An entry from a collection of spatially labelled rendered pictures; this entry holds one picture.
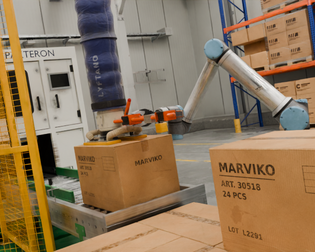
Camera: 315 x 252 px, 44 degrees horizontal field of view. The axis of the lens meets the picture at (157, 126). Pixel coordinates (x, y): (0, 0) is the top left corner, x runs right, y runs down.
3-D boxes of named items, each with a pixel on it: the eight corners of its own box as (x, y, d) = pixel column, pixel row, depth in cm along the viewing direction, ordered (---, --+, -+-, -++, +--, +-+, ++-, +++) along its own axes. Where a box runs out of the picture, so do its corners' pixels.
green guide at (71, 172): (56, 174, 426) (55, 166, 426) (65, 172, 432) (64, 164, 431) (128, 187, 294) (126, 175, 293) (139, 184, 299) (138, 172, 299)
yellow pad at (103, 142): (83, 145, 256) (82, 138, 255) (96, 143, 261) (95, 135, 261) (107, 145, 228) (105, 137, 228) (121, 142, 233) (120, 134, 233)
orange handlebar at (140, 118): (90, 127, 269) (89, 121, 269) (126, 120, 287) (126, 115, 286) (168, 119, 194) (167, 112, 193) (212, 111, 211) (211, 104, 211)
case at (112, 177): (83, 203, 266) (73, 146, 263) (132, 189, 288) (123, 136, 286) (126, 216, 216) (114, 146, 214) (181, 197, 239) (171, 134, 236)
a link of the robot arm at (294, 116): (314, 115, 224) (218, 33, 236) (315, 119, 208) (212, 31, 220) (295, 134, 229) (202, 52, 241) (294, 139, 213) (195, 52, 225)
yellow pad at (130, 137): (108, 140, 267) (107, 133, 266) (121, 138, 272) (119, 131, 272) (134, 140, 239) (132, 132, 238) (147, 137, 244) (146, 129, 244)
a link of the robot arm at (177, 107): (186, 120, 246) (185, 104, 245) (170, 123, 239) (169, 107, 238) (177, 119, 254) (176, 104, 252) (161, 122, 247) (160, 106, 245)
